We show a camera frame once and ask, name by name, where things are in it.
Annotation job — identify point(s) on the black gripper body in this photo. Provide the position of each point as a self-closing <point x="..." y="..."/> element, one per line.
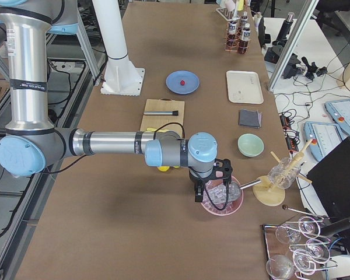
<point x="197" y="182"/>

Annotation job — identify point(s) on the blue round plate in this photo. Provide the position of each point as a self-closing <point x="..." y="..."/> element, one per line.
<point x="192" y="82"/>

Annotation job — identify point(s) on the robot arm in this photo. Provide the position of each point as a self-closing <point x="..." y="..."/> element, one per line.
<point x="32" y="142"/>

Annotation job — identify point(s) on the metal ice scoop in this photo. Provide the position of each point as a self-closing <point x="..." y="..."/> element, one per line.
<point x="245" y="185"/>

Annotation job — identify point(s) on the pink ice bowl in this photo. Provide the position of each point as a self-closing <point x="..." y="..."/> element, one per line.
<point x="215" y="194"/>

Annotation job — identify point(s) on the mint green bowl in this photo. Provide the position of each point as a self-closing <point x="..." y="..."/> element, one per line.
<point x="250" y="145"/>

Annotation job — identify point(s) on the wooden cup stand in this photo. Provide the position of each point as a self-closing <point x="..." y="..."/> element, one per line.
<point x="271" y="195"/>

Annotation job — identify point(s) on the yellow lemon near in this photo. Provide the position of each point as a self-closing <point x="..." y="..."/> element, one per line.
<point x="163" y="168"/>

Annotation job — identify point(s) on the grey folded cloth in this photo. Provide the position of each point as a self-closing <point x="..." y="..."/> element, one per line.
<point x="250" y="118"/>

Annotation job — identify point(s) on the glass mug on stand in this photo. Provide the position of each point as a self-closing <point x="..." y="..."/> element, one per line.
<point x="284" y="173"/>

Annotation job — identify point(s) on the wooden cutting board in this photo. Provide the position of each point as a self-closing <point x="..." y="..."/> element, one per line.
<point x="162" y="105"/>

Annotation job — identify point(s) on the steel muddler black tip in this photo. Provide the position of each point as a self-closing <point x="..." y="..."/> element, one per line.
<point x="161" y="113"/>

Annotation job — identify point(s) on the yellow plastic knife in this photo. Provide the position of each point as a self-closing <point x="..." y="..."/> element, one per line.
<point x="149" y="129"/>

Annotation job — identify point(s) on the cream rabbit tray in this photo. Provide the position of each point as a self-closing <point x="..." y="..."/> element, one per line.
<point x="244" y="87"/>

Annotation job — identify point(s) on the blue teach pendant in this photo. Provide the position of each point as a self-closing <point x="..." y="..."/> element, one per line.
<point x="339" y="110"/>
<point x="327" y="135"/>

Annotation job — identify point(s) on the wine glass rack tray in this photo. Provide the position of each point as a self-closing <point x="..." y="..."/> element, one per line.
<point x="295" y="249"/>

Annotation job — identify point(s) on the black monitor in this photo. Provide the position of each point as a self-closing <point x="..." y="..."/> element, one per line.
<point x="331" y="180"/>

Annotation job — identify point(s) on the tea bottle right rear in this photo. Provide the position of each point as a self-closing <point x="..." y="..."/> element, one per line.
<point x="231" y="35"/>

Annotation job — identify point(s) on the tea bottle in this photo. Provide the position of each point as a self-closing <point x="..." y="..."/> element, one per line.
<point x="244" y="40"/>
<point x="231" y="35"/>
<point x="244" y="19"/>

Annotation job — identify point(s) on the tea bottle front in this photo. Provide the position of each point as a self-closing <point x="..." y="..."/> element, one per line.
<point x="244" y="40"/>

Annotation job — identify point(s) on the tea bottle left rear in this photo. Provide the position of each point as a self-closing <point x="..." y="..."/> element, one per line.
<point x="244" y="19"/>

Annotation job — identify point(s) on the copper wire bottle rack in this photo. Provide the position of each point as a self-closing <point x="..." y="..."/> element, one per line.
<point x="239" y="30"/>

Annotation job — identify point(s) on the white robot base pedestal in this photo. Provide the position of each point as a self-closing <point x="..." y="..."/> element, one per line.
<point x="121" y="77"/>

